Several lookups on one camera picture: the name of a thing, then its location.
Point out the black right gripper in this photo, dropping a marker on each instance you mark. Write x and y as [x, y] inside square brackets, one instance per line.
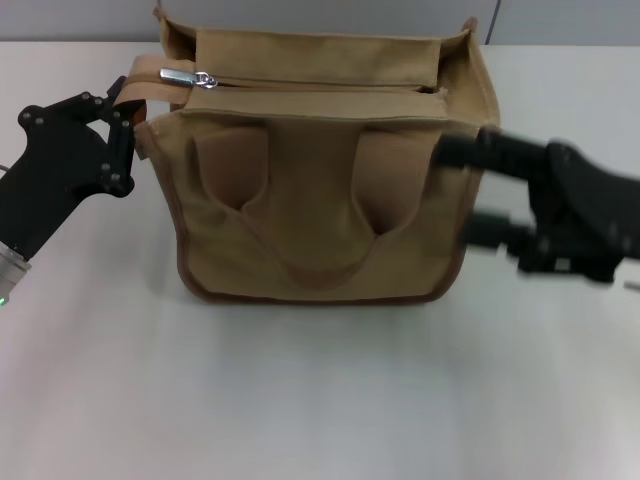
[585, 220]

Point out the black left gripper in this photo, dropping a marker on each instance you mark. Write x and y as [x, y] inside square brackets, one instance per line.
[55, 170]

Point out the silver metal zipper pull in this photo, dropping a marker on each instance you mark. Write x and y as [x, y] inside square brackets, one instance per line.
[175, 76]

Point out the khaki canvas food bag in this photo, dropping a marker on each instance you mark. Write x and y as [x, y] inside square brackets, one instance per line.
[310, 220]

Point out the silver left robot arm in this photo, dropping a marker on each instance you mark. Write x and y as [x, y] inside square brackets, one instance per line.
[10, 272]

